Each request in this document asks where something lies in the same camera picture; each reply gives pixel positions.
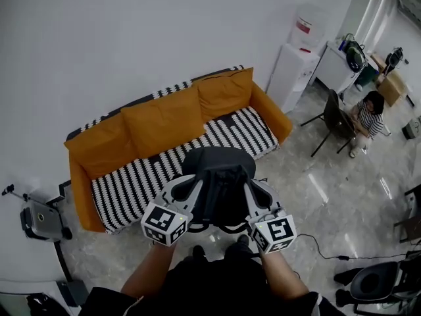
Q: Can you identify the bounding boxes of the black folding chair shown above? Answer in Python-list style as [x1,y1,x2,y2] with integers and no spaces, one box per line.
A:
[299,88,358,158]

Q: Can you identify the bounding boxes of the black metal floor frame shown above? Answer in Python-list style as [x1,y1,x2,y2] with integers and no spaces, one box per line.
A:
[45,178,84,283]

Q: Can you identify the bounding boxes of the dark grey backpack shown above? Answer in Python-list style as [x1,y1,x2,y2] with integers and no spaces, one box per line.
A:
[180,145,257,234]

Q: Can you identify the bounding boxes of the person's left forearm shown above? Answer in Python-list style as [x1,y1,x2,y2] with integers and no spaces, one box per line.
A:
[120,241,180,298]

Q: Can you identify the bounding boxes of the person's black clothing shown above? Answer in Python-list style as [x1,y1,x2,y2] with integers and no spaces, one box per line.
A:
[78,242,347,316]

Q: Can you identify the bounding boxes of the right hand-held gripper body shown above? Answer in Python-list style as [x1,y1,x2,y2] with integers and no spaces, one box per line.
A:
[249,180,298,255]

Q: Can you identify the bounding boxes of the large orange back cushion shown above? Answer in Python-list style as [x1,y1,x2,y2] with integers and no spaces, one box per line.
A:
[64,114,141,180]
[120,89,207,159]
[196,66,255,123]

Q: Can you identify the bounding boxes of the black handle stick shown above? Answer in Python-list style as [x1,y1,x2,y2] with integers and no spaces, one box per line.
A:
[1,183,30,203]

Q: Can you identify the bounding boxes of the white water dispenser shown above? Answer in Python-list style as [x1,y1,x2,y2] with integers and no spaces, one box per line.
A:
[266,43,321,114]

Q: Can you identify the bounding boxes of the white side table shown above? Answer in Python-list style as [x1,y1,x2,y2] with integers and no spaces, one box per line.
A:
[310,39,366,95]

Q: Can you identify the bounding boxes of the black floor cable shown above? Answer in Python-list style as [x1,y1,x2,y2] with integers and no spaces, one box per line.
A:
[295,233,421,261]

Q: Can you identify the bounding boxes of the large cardboard box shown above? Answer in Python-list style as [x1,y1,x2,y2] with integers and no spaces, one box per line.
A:
[378,70,409,107]

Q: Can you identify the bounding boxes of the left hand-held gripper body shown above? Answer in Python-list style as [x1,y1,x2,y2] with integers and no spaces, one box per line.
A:
[141,174,195,247]

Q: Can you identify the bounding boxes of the dark green bin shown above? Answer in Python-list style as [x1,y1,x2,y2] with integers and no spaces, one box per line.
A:
[362,63,379,86]

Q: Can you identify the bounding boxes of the green and black helmet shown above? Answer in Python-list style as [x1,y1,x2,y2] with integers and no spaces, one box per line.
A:
[345,41,366,72]

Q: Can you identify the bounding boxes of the small cardboard box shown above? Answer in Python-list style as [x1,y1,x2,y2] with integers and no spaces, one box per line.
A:
[370,53,387,72]

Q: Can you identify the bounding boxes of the person's right forearm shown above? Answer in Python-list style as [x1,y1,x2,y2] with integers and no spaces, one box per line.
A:
[259,250,312,305]

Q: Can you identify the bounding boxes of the black round seat chair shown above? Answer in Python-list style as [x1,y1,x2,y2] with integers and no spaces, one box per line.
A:
[348,260,421,313]

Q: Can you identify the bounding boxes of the person's left black shoe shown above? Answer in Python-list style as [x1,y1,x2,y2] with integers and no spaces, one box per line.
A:
[192,244,207,263]

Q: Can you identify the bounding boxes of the grey box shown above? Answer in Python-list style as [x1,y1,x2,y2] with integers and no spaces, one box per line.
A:
[402,117,421,141]

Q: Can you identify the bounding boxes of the white window frame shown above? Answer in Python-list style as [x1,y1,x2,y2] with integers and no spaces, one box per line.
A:
[354,0,421,56]

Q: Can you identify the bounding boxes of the black and white striped blanket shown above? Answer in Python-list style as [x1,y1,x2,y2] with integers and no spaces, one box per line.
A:
[66,65,280,235]

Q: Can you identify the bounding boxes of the orange sofa seat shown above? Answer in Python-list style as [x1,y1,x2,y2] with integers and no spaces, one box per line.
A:
[64,66,293,235]

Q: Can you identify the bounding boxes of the black device on stand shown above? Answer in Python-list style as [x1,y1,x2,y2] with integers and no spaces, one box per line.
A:
[384,46,409,76]

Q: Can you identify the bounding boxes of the clear water bottle red label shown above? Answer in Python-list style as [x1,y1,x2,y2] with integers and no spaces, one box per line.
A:
[288,3,328,51]

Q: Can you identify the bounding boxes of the dark wooden furniture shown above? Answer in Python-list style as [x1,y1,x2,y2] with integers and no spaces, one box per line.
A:
[393,184,421,244]

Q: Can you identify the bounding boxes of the grey wheeled machine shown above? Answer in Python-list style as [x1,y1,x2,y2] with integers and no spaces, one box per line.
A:
[19,198,74,243]

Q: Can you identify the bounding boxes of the black bag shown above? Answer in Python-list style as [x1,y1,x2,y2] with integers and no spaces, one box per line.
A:
[26,292,59,316]

